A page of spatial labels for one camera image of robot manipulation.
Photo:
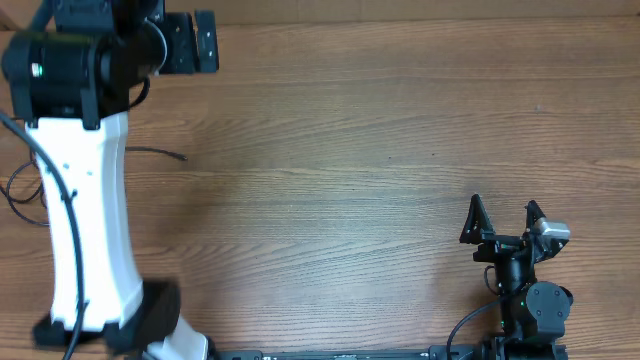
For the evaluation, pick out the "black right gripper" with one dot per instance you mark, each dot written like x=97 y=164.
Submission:
x=505 y=240

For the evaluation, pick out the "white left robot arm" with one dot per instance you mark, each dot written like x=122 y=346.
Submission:
x=70 y=73

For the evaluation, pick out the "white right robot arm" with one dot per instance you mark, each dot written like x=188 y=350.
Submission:
x=533 y=312

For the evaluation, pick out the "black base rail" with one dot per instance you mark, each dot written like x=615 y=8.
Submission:
x=434 y=352

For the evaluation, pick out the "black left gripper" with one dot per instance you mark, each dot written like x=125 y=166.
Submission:
x=205 y=41

